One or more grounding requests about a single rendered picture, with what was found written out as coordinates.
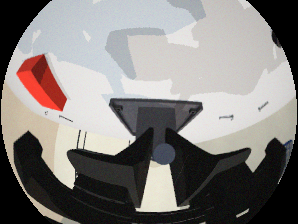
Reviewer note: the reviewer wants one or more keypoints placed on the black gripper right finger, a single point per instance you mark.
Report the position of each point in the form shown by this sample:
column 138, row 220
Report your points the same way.
column 193, row 167

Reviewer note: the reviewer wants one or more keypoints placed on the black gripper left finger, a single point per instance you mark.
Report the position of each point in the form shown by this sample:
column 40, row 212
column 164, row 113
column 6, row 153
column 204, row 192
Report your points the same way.
column 129, row 168

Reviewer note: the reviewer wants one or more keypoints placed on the red rectangular block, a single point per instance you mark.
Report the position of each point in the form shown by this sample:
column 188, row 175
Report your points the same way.
column 38, row 79

